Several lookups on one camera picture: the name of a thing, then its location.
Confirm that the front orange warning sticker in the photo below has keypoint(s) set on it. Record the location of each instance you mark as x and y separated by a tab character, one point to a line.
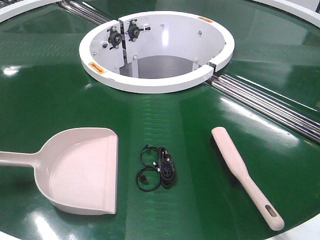
97	68

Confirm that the black bearing block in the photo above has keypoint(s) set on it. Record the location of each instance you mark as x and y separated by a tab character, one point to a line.
115	38
134	31

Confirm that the pink hand brush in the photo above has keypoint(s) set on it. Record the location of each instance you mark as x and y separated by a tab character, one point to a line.
238	168

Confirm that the left black bearing block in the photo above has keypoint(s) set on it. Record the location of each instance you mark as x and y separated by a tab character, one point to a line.
115	38

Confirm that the white outer rim left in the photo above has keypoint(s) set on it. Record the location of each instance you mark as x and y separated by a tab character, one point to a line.
10	10

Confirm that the orange warning sticker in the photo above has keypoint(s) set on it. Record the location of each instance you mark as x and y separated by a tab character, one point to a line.
97	68
205	19

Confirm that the steel roller set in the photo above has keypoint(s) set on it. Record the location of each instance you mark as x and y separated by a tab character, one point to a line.
270	106
84	11

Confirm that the white central ring housing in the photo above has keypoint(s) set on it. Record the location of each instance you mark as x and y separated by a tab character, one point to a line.
179	52

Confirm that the white rim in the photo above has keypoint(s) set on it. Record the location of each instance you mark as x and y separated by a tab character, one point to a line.
308	10
10	10

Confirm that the rear orange warning sticker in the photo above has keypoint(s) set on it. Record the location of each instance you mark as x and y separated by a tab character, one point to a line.
205	19

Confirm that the pink plastic dustpan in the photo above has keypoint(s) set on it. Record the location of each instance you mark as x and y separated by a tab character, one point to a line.
76	170

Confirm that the right black bearing block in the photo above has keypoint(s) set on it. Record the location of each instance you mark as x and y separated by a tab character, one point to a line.
134	31

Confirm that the white outer rim right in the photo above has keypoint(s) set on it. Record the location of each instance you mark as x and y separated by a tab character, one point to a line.
308	10

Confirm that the left steel roller set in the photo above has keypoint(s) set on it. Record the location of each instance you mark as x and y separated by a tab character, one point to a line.
84	11

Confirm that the right steel roller set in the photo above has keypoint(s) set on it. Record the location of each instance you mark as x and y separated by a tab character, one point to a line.
270	106

